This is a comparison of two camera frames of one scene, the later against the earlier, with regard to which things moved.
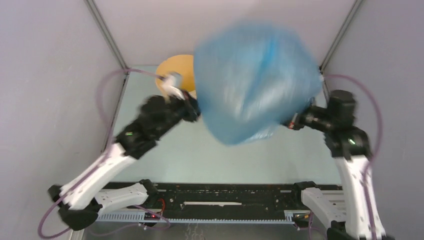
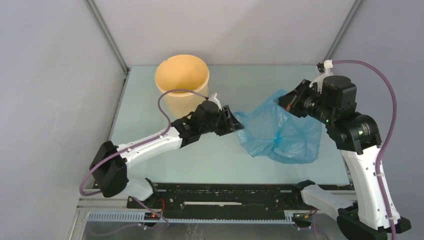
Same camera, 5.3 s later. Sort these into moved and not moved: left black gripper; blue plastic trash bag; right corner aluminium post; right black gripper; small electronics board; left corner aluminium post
Moved: blue plastic trash bag; right black gripper; left black gripper
Not moved: small electronics board; right corner aluminium post; left corner aluminium post
